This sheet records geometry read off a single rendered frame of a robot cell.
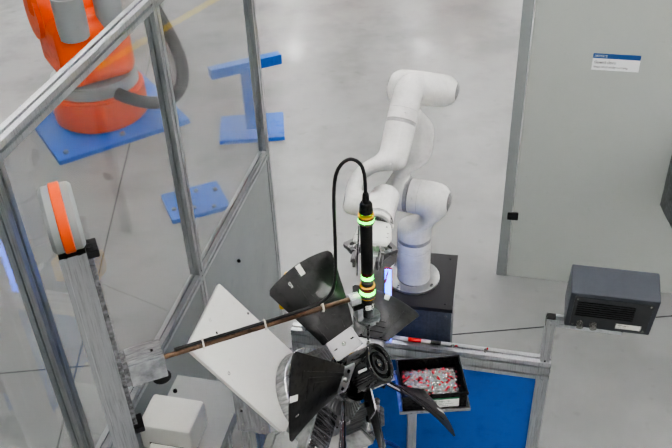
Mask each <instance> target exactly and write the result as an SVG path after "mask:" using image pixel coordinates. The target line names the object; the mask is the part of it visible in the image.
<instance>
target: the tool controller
mask: <svg viewBox="0 0 672 448"><path fill-rule="evenodd" d="M660 304H661V289H660V275H659V274H658V273H650V272H641V271H632V270H623V269H613V268H604V267H595V266H585V265H576V264H573V265H572V267H571V271H570V276H569V281H568V285H567V290H566V294H565V307H564V324H565V325H569V326H576V328H577V329H583V327H586V328H589V329H590V330H591V331H595V330H596V329H602V330H610V331H619V332H627V333H635V334H643V335H649V333H650V330H651V328H652V325H653V323H654V320H655V317H656V315H657V312H658V310H659V307H660Z"/></svg>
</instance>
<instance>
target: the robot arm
mask: <svg viewBox="0 0 672 448"><path fill-rule="evenodd" d="M386 88H387V96H388V99H389V101H390V106H389V110H388V114H387V119H386V123H385V128H384V133H383V137H382V142H381V147H380V150H379V152H378V154H377V155H376V156H374V157H372V158H370V159H369V160H367V161H365V162H364V163H362V164H363V166H364V168H365V171H366V177H367V178H368V177H369V176H370V175H372V174H374V173H377V172H380V171H390V170H394V171H393V172H392V174H391V175H390V177H389V178H388V180H387V182H386V183H385V184H381V185H378V186H376V187H375V188H374V189H373V191H372V192H368V193H369V200H370V201H371V202H372V204H373V212H374V215H375V223H374V224H373V257H377V260H376V270H379V268H380V266H382V264H383V261H385V259H386V258H388V257H390V256H391V255H394V254H396V253H397V263H395V264H393V265H392V266H391V267H390V268H392V288H394V289H395V290H397V291H398V292H401V293H404V294H409V295H420V294H425V293H427V292H430V291H432V290H433V289H434V288H435V287H436V286H437V285H438V283H439V279H440V275H439V271H438V270H437V268H436V267H435V266H434V265H432V264H431V263H430V259H431V232H432V227H433V225H434V224H435V223H436V222H438V221H439V220H440V219H441V218H442V217H443V216H444V215H445V214H446V213H447V211H448V210H449V208H450V205H451V202H452V195H451V192H450V190H449V188H448V187H447V186H446V185H444V184H442V183H439V182H435V181H429V180H423V179H418V178H412V177H410V173H411V172H413V171H414V170H416V169H418V168H420V167H422V166H423V165H424V164H425V163H426V162H427V161H428V160H429V158H430V156H431V154H432V150H433V142H434V127H433V124H432V122H431V121H430V119H429V118H428V117H427V116H426V115H425V114H424V113H423V112H422V111H421V110H420V106H421V105H422V106H435V107H443V106H448V105H450V104H452V103H453V102H454V101H455V100H456V99H457V97H458V95H459V84H458V82H457V80H456V79H455V78H454V77H452V76H450V75H447V74H441V73H433V72H425V71H417V70H405V69H403V70H398V71H396V72H394V73H393V74H392V75H391V76H390V78H389V80H388V83H387V86H386ZM362 186H363V175H362V171H361V168H360V166H359V167H357V169H356V170H355V171H354V172H353V173H352V175H351V177H350V179H349V181H348V184H347V188H346V192H345V196H344V201H343V209H344V211H345V212H346V213H348V214H350V215H354V216H358V212H359V204H360V202H361V200H362V194H363V192H364V191H362ZM396 210H397V211H402V212H407V213H413V214H412V215H409V216H406V217H404V218H402V219H401V220H400V221H399V223H398V226H397V247H396V246H395V245H394V244H393V243H392V242H391V240H392V229H393V228H394V224H393V221H394V217H395V213H396ZM352 245H353V246H352ZM357 245H358V229H357V231H356V233H355V235H354V238H352V239H350V240H348V241H346V242H344V243H343V247H344V248H345V249H346V250H348V252H349V253H350V254H351V259H350V263H352V267H353V268H354V267H355V266H356V263H357Z"/></svg>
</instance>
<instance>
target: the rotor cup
mask: <svg viewBox="0 0 672 448"><path fill-rule="evenodd" d="M361 348H362V347H361ZM359 349H360V348H359ZM378 359H379V360H381V362H382V366H381V367H380V366H378V364H377V360H378ZM331 361H332V362H335V363H339V364H342V365H344V366H345V365H347V364H349V363H352V362H355V368H354V371H353V374H352V376H351V379H350V382H349V385H348V388H347V389H346V391H344V392H342V393H340V394H339V395H340V396H341V397H342V398H344V399H345V400H346V401H348V402H352V403H356V402H358V401H361V400H363V399H364V396H365V394H366V392H367V390H368V389H369V388H370V389H371V390H374V389H375V388H376V387H378V386H380V385H386V384H388V383H389V382H390V381H391V380H392V379H393V376H394V367H393V363H392V360H391V357H390V355H389V354H388V352H387V351H386V350H385V348H384V347H382V346H381V345H380V344H378V343H370V344H368V345H367V346H366V347H364V348H362V349H360V350H358V349H357V350H355V351H353V352H351V353H350V354H348V355H347V356H346V357H344V358H343V359H342V360H340V361H338V362H337V361H336V360H335V359H334V357H333V358H332V360H331ZM364 368H367V370H366V371H364V372H362V373H358V371H360V370H362V369H364ZM380 387H381V386H380ZM378 388H379V387H378ZM376 389H377V388H376Z"/></svg>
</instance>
